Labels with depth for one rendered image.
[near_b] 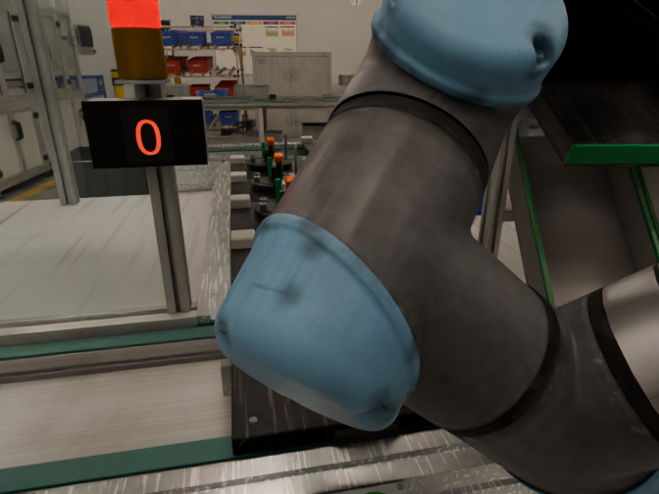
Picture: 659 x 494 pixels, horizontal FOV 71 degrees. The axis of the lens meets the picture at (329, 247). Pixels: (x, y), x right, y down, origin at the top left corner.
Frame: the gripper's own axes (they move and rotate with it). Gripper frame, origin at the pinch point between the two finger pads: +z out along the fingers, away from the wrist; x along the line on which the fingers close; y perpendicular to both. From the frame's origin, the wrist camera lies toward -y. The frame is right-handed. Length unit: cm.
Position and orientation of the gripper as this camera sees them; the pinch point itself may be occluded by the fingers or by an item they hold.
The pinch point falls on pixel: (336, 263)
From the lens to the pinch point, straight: 50.5
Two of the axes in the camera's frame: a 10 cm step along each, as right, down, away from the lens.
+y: 1.4, 9.2, -3.6
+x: 9.8, -0.7, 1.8
